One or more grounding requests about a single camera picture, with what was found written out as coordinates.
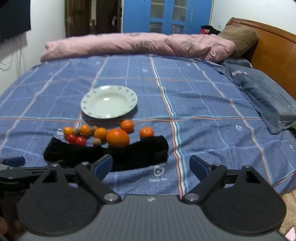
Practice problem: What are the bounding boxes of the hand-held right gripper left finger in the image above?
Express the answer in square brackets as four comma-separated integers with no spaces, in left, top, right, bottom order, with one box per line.
[37,154,121,205]

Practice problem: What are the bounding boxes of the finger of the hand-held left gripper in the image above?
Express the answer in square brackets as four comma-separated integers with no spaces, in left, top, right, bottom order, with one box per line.
[0,167,51,178]
[0,156,26,167]

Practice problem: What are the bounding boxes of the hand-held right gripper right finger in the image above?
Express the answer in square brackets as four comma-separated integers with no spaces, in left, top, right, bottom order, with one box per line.
[182,155,266,205]

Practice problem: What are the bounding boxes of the large orange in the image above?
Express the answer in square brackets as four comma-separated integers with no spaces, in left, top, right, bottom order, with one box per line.
[106,129,130,148]

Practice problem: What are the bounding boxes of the white patterned plate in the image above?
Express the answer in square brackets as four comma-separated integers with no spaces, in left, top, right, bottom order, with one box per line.
[80,85,138,119]

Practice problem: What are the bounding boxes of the black cloth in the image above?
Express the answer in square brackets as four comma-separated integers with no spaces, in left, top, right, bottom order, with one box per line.
[43,136,169,172]

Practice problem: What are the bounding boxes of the blue plaid bedsheet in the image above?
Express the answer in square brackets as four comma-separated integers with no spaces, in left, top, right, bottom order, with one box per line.
[0,54,296,195]

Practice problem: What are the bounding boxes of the grey-blue blanket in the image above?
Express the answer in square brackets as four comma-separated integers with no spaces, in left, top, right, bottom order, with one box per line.
[214,58,296,135]

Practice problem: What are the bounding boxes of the beige floor rug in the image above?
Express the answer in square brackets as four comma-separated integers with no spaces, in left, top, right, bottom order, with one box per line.
[277,187,296,241]

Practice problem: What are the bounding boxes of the pink rolled quilt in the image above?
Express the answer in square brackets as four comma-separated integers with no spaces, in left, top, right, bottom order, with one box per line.
[40,32,237,62]

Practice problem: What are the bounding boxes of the brown pillow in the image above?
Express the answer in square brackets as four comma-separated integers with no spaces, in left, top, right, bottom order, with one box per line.
[217,25,258,58]

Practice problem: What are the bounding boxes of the red and black bag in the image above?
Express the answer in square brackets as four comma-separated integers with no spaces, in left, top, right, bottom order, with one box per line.
[200,25,222,36]

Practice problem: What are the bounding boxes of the wooden headboard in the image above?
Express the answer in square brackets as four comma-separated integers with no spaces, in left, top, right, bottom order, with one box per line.
[225,17,296,81]

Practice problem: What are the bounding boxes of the dark wooden door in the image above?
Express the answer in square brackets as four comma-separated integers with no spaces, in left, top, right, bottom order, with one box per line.
[65,0,122,38]

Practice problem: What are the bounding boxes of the blue wardrobe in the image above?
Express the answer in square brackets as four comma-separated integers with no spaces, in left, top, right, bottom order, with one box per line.
[122,0,214,36]

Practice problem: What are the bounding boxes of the hanging cables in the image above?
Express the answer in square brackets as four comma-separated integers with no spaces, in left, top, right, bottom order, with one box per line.
[0,35,26,73]

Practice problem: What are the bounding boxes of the black wall television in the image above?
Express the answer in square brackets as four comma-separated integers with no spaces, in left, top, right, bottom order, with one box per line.
[0,0,31,43]

